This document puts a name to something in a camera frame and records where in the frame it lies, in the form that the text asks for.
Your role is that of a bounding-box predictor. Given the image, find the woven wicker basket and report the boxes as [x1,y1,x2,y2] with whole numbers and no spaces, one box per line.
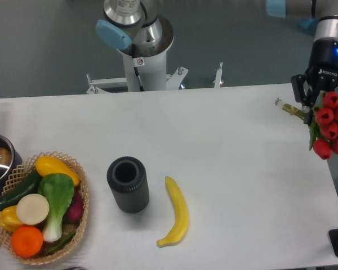
[0,151,89,266]

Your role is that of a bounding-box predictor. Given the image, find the yellow bell pepper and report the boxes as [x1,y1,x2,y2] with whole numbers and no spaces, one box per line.
[0,205,25,232]

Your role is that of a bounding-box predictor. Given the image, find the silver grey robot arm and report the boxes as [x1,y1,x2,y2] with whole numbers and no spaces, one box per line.
[265,0,338,125]

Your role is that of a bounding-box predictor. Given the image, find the dark green cucumber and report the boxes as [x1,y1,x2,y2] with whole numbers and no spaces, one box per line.
[0,169,42,212]

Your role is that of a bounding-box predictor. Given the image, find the yellow squash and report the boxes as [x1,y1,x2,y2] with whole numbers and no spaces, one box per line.
[35,156,81,186]

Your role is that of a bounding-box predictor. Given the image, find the yellow plastic banana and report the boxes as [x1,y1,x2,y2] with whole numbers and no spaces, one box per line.
[157,176,189,248]

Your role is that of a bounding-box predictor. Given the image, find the orange fruit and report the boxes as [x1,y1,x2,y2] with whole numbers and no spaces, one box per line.
[11,226,43,258]

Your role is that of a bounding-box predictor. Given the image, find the red tulip bouquet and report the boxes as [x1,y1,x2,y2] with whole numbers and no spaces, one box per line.
[274,91,338,160]

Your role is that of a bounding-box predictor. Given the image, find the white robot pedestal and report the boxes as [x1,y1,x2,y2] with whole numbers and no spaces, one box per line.
[86,15,189,94]

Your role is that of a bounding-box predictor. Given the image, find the purple red onion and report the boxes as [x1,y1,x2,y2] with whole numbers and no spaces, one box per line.
[66,190,84,222]

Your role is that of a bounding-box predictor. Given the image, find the green bok choy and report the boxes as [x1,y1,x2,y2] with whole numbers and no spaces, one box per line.
[38,173,74,242]

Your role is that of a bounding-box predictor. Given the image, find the dark grey ribbed vase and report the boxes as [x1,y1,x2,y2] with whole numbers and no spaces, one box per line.
[106,156,150,214]

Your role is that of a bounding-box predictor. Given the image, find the white round radish slice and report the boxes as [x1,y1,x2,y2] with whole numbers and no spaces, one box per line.
[16,193,50,225]

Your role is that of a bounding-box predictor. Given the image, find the green chili pepper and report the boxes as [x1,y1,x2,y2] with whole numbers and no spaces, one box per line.
[42,230,76,257]

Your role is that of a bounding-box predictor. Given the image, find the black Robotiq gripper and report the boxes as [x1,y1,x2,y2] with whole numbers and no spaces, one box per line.
[291,39,338,124]

